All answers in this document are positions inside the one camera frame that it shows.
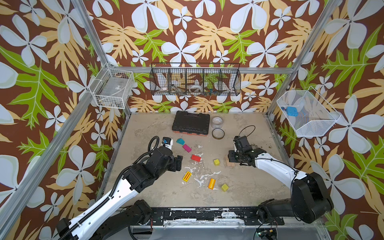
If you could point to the aluminium frame post right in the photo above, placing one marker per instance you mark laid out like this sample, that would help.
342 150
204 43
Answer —
309 43

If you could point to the blue object in basket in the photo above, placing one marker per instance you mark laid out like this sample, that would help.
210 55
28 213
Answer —
292 111

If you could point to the white wire basket left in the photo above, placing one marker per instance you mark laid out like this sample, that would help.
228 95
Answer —
112 87

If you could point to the clear tape roll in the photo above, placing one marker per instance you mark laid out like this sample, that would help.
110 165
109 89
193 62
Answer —
217 122

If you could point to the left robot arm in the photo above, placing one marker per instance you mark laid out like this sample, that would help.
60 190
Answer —
131 181

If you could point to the white wire basket right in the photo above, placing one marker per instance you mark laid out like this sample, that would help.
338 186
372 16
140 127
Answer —
316 115

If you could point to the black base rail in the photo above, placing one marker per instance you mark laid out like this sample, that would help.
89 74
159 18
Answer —
243 216

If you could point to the yellow striped block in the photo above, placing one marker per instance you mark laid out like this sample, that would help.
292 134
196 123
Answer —
187 176

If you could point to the black wire basket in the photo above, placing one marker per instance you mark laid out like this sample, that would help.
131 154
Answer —
208 79

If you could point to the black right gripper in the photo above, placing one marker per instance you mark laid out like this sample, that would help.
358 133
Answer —
237 154

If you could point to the teal block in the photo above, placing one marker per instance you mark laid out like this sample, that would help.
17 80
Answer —
180 141

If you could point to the brown tape roll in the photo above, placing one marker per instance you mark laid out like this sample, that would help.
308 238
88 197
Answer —
218 134

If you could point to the aluminium frame post left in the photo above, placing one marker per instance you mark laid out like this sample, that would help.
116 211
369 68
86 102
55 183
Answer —
74 179

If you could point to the engraved natural wood block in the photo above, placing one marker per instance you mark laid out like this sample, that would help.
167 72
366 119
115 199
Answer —
228 163

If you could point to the magenta block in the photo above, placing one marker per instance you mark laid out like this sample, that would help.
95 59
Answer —
187 148

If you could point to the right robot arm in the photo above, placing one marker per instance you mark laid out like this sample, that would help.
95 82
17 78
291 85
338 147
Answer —
309 198

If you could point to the orange supermarket block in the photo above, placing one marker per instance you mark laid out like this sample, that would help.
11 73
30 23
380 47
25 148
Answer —
212 183

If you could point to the red block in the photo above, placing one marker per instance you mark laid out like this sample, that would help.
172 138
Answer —
196 158

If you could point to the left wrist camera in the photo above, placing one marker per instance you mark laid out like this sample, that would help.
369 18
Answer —
167 142

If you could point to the black tool case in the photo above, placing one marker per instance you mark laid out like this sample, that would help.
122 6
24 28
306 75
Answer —
191 123

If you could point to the aluminium frame post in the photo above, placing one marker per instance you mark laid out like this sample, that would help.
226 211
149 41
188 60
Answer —
309 43
74 179

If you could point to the white wire basket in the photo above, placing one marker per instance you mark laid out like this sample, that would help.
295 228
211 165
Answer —
316 115
112 87

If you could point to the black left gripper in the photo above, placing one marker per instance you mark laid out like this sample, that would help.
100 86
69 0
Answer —
176 163

